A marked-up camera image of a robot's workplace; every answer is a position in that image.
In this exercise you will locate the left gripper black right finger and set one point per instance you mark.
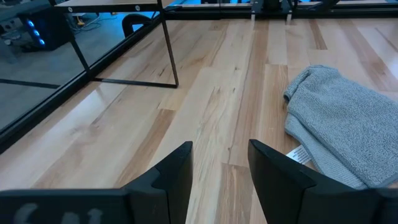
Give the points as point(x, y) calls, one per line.
point(283, 193)

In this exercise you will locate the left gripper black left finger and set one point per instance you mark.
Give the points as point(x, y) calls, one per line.
point(171, 186)

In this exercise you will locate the grey terry towel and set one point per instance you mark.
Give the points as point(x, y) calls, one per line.
point(348, 124)

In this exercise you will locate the black curved pipe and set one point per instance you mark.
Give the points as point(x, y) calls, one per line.
point(132, 19)

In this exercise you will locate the yellow floor plug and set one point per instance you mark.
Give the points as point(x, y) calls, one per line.
point(80, 21)

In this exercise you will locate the black computer tower blue lights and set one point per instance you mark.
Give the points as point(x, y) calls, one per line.
point(53, 31)

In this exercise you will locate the wooden shelf black metal frame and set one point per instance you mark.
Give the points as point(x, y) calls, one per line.
point(109, 2)

